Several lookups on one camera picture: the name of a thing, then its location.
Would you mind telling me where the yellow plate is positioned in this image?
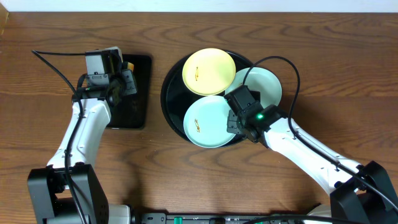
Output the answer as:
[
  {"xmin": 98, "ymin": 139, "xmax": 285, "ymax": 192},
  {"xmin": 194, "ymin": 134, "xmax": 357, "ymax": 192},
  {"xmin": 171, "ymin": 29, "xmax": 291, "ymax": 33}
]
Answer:
[{"xmin": 182, "ymin": 48, "xmax": 236, "ymax": 96}]

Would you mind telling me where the pale green plate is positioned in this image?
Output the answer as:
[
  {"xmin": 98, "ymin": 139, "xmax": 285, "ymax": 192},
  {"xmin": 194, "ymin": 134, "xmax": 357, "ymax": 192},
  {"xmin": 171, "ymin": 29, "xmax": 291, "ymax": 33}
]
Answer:
[{"xmin": 224, "ymin": 67, "xmax": 282, "ymax": 108}]

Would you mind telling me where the black rectangular tray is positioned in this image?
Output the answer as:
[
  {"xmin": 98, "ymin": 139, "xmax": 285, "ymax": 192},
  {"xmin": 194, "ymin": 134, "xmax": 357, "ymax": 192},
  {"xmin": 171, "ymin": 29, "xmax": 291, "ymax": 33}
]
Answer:
[{"xmin": 107, "ymin": 54, "xmax": 152, "ymax": 129}]

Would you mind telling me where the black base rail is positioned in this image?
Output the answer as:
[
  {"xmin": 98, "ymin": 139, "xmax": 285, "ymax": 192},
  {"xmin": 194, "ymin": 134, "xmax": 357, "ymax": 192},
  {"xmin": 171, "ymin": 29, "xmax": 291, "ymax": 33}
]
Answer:
[{"xmin": 108, "ymin": 205, "xmax": 333, "ymax": 224}]

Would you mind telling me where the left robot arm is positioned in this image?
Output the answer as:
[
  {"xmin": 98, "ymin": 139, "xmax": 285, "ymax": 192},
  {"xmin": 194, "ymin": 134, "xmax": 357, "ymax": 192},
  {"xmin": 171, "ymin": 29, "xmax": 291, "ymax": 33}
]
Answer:
[{"xmin": 27, "ymin": 47, "xmax": 135, "ymax": 223}]

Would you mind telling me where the yellow green sponge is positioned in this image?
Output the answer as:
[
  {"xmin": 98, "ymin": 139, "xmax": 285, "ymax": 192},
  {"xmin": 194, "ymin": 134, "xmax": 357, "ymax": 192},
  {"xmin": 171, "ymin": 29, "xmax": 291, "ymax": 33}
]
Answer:
[{"xmin": 122, "ymin": 62, "xmax": 134, "ymax": 72}]

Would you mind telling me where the light blue plate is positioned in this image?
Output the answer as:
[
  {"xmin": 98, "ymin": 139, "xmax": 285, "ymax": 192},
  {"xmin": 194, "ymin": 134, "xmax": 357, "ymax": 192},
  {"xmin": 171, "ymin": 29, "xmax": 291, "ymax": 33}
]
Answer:
[{"xmin": 183, "ymin": 96, "xmax": 235, "ymax": 148}]

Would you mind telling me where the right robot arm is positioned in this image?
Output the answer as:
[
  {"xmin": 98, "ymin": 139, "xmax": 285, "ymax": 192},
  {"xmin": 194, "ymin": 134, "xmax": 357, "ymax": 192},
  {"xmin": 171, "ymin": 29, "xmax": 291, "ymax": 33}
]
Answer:
[{"xmin": 229, "ymin": 103, "xmax": 397, "ymax": 223}]

